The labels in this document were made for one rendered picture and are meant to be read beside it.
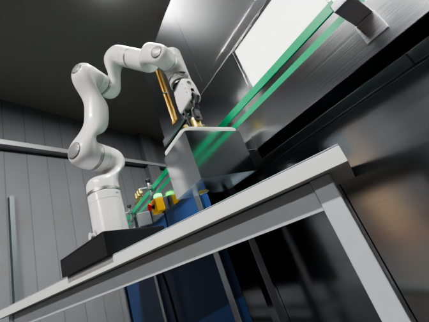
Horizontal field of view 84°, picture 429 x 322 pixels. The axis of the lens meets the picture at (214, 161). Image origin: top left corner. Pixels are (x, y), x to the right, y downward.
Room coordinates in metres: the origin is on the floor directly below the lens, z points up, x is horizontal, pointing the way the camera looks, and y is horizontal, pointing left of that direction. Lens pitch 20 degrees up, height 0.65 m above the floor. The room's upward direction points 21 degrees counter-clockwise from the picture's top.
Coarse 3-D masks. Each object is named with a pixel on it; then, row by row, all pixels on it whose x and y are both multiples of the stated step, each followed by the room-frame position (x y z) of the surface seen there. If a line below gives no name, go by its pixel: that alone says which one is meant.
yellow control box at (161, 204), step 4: (164, 196) 1.18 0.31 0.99; (156, 200) 1.15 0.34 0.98; (160, 200) 1.16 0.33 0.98; (164, 200) 1.18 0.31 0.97; (152, 204) 1.18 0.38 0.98; (156, 204) 1.15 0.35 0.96; (160, 204) 1.16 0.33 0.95; (164, 204) 1.17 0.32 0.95; (168, 204) 1.18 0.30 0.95; (156, 208) 1.15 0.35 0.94; (160, 208) 1.16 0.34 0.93; (164, 208) 1.17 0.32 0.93; (168, 208) 1.18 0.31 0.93; (156, 212) 1.16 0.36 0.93; (160, 212) 1.19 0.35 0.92
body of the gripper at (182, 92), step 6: (174, 84) 0.72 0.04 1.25; (180, 84) 0.71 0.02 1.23; (186, 84) 0.70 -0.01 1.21; (192, 84) 0.72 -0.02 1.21; (174, 90) 0.75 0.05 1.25; (180, 90) 0.72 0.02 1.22; (186, 90) 0.70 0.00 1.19; (180, 96) 0.73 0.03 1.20; (186, 96) 0.71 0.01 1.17; (192, 96) 0.72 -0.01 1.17; (180, 102) 0.74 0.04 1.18; (186, 102) 0.72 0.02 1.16; (180, 108) 0.76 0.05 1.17; (186, 108) 0.75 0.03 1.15
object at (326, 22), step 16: (320, 16) 0.52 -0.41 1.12; (336, 16) 0.50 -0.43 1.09; (304, 32) 0.56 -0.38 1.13; (320, 32) 0.54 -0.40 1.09; (288, 48) 0.61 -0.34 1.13; (304, 48) 0.58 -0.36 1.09; (288, 64) 0.63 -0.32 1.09; (272, 80) 0.69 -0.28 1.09; (256, 96) 0.75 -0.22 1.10; (240, 112) 0.83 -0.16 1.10
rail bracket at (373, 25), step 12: (336, 0) 0.39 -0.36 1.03; (348, 0) 0.38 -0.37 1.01; (360, 0) 0.40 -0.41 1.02; (336, 12) 0.40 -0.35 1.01; (348, 12) 0.42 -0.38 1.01; (360, 12) 0.43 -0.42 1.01; (372, 12) 0.44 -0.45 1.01; (360, 24) 0.46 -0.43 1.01; (372, 24) 0.45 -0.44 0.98; (384, 24) 0.44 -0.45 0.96; (372, 36) 0.46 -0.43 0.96
